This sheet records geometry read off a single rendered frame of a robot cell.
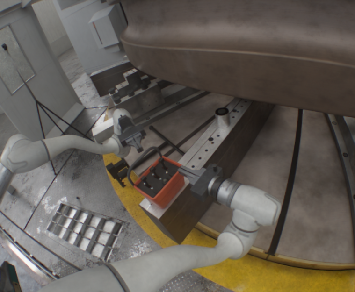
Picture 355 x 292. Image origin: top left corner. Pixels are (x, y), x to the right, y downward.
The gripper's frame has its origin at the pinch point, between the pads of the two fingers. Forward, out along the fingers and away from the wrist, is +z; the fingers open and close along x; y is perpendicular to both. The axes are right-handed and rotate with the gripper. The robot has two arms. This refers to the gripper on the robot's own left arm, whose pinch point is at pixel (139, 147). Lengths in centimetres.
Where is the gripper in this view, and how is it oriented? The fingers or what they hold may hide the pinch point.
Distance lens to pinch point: 91.4
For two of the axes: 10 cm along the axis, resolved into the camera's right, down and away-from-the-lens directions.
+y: 2.5, 6.9, 6.8
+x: -8.5, 4.9, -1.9
